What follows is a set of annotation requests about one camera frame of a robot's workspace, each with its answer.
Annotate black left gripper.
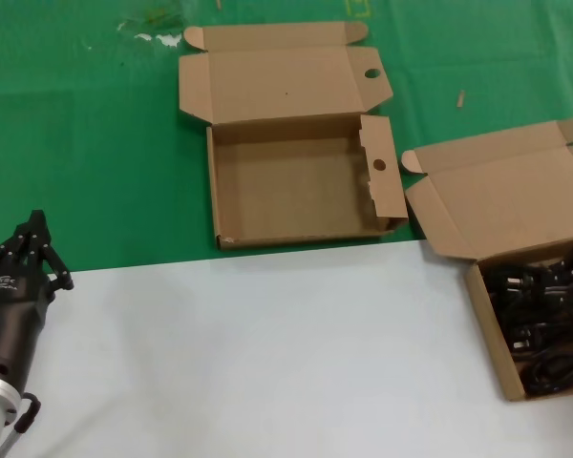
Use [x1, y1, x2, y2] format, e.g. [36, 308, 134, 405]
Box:
[0, 209, 75, 384]

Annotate open cardboard box centre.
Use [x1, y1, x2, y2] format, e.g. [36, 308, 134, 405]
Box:
[178, 21, 411, 252]

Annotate large green table cloth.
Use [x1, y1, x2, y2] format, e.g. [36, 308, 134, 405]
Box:
[0, 0, 573, 276]

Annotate crumpled clear tape residue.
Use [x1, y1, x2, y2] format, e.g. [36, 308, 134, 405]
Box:
[117, 11, 185, 49]

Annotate left arm connector cable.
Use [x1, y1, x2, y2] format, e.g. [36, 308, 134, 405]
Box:
[0, 390, 43, 458]

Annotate open cardboard box holding cables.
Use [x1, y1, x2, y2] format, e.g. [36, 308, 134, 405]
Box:
[399, 118, 573, 402]

